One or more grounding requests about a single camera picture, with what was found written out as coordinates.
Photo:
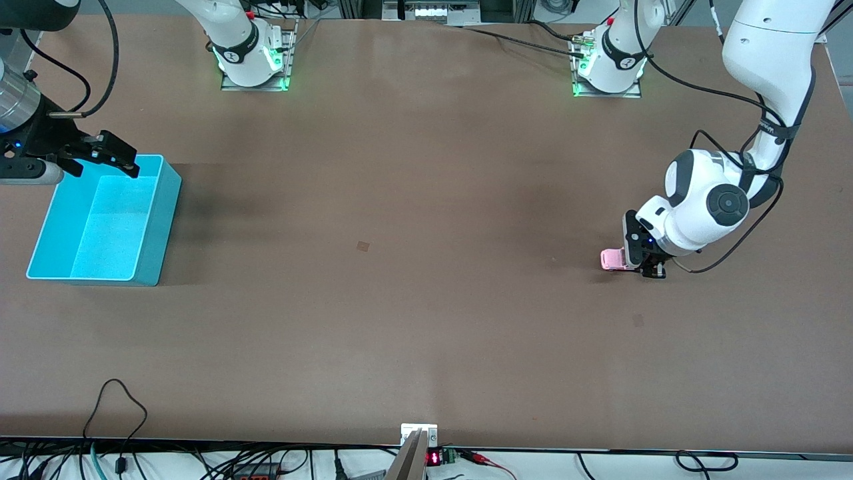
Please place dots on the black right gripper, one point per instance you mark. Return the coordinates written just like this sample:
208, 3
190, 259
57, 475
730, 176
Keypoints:
48, 135

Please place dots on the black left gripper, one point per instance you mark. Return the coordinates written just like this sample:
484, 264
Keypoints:
647, 256

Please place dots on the pink toy jeep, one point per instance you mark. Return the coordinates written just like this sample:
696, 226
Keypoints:
612, 258

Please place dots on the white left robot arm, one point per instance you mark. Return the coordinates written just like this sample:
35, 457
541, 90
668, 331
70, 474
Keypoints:
766, 40

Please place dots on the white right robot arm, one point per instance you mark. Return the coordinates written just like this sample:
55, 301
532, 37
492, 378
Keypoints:
233, 33

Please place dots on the teal plastic bin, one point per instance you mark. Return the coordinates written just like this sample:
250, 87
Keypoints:
100, 226

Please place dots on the red digit display module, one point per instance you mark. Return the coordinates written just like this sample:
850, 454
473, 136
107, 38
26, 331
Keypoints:
436, 458

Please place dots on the aluminium bar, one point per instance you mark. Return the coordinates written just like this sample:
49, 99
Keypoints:
406, 463

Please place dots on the black power strip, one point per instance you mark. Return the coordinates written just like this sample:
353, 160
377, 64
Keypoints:
256, 473

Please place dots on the black power plug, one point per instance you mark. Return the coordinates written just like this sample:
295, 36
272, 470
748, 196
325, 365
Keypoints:
338, 466

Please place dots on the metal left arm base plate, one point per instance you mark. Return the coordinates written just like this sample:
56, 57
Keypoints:
626, 94

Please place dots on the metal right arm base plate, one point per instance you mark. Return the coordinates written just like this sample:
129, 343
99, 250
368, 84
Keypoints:
290, 46

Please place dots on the metal corner bracket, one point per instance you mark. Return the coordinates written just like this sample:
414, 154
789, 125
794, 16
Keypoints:
823, 36

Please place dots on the small metal mounting bracket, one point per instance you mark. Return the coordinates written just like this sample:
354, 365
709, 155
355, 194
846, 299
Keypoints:
410, 430

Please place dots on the aluminium frame with lights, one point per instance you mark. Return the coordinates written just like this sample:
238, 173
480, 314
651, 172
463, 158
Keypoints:
430, 12

